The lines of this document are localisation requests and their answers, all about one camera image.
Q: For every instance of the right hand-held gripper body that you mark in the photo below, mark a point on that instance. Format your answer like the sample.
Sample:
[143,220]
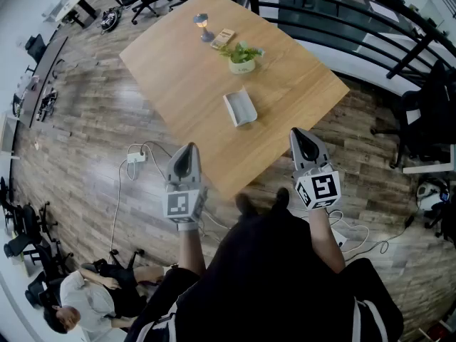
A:
[320,187]

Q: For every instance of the black equipment on floor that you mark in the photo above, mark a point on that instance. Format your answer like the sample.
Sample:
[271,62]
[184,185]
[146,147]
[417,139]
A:
[109,19]

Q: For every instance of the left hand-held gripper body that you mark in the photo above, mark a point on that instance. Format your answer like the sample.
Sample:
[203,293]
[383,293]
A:
[183,205]

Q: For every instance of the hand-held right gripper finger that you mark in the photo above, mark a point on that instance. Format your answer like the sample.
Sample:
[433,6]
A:
[320,150]
[295,148]

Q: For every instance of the white power strip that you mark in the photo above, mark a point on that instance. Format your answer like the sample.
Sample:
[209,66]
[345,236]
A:
[137,156]

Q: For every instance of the blue lantern lamp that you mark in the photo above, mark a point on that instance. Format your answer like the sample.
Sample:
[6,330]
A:
[203,25]

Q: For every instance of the green plant in white pot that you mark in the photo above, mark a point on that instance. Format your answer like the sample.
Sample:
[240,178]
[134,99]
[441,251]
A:
[242,62]

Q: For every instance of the person's black shoe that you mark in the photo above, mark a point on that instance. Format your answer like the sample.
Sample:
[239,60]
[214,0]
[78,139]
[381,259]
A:
[283,197]
[246,205]

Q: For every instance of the long grey desk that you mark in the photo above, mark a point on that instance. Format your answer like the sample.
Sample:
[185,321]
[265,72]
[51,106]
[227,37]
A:
[44,77]

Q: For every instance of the black metal railing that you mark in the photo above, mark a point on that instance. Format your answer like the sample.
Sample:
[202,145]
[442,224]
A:
[338,16]

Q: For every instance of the white case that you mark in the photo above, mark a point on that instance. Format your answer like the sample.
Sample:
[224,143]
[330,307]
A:
[241,107]

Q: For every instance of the person's right black shoe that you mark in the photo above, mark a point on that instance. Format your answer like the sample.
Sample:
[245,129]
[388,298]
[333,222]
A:
[283,197]

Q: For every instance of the person's right forearm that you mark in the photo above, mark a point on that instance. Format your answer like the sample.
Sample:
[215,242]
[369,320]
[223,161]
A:
[326,237]

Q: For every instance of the white round device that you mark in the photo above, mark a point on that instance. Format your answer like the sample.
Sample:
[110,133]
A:
[429,192]

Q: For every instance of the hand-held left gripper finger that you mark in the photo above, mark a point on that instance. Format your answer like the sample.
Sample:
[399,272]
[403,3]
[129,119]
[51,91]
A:
[196,166]
[171,166]

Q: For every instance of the tan calculator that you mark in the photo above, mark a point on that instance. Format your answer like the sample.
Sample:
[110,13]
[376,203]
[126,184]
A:
[223,38]

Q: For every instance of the person's left forearm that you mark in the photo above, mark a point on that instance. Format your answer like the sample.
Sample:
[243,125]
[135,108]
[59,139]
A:
[191,251]

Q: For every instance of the person's left black shoe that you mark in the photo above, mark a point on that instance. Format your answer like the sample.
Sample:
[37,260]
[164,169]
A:
[246,205]

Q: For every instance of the person's black clothing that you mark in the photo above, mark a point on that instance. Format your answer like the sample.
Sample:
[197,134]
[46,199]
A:
[267,280]

